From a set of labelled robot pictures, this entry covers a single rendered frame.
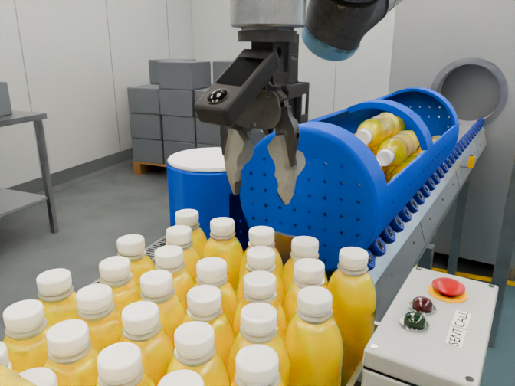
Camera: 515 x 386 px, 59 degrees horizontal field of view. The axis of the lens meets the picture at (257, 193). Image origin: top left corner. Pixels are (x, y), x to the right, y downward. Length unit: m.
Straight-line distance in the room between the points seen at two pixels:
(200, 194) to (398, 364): 0.95
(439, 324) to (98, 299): 0.37
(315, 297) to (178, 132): 4.26
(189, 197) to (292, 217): 0.53
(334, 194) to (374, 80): 5.24
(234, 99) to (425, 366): 0.32
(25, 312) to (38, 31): 4.33
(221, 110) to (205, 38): 6.32
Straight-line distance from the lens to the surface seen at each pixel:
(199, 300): 0.52
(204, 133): 4.57
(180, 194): 1.35
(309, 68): 6.21
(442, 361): 0.47
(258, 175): 0.88
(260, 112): 0.56
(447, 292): 0.56
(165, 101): 4.75
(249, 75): 0.52
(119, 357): 0.46
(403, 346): 0.48
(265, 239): 0.68
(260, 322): 0.48
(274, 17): 0.54
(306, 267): 0.59
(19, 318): 0.55
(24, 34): 4.69
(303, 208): 0.85
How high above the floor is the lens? 1.38
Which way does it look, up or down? 18 degrees down
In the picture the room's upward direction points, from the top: straight up
